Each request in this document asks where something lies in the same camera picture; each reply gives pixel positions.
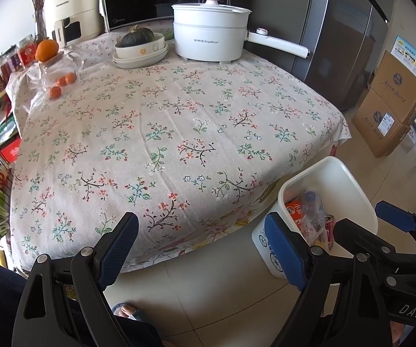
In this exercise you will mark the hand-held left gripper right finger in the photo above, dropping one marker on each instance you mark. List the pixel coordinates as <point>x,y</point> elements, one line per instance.
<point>284,253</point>

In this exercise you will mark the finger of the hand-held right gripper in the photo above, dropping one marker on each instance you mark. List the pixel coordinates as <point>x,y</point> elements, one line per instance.
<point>359,235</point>
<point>395,217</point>

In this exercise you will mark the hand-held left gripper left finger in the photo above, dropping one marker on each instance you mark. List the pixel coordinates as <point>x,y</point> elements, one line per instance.
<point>119,249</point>

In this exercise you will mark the white plastic bin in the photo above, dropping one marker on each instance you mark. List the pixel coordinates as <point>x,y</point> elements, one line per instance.
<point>341,188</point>

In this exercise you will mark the red drink can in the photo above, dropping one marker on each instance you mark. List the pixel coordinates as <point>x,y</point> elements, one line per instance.
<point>329,226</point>

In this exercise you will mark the grey blue open slipper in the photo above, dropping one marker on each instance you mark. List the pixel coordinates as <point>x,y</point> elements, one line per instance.
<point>135,312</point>

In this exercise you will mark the floral tablecloth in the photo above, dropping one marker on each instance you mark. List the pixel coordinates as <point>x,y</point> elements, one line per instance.
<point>157,144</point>

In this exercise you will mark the red gift box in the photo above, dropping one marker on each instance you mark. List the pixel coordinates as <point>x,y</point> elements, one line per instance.
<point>11,150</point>

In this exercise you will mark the small orange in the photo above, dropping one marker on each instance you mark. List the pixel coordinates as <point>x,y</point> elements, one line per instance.
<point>61,81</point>
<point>55,92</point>
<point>70,77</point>

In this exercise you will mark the white plate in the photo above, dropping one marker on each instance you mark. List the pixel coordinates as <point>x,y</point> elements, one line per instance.
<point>135,66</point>
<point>139,61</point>

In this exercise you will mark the grey refrigerator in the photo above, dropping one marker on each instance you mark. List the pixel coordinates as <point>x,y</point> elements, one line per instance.
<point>338,25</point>

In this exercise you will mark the white bowl with flower print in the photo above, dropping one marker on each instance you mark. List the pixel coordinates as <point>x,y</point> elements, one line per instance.
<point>141,50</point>

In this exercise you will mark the large orange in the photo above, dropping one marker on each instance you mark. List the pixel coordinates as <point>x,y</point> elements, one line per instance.
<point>46,50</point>

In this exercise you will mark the dark green pumpkin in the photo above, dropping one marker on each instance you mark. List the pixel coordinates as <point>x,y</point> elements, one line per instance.
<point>135,36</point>

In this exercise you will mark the dark food jar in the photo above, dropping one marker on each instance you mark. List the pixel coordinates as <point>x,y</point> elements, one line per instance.
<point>7,67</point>

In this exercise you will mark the red label jar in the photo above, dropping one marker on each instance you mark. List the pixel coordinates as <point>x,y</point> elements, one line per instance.
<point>25,52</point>

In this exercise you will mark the small green fruit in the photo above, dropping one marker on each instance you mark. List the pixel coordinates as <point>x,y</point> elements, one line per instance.
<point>168,35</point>

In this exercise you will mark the white electric pot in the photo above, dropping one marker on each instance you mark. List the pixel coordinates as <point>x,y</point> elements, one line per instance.
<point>211,32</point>

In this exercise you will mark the floral cloth cover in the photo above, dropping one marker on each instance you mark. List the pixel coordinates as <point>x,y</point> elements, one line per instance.
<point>103,7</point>

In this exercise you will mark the white air fryer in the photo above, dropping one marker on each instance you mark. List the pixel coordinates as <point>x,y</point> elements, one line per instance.
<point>74,7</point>

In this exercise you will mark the glass vase with twigs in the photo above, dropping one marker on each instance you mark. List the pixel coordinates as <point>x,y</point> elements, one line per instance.
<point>41,14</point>

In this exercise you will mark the blue wall notice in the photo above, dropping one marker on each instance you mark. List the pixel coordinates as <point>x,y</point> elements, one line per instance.
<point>412,58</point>

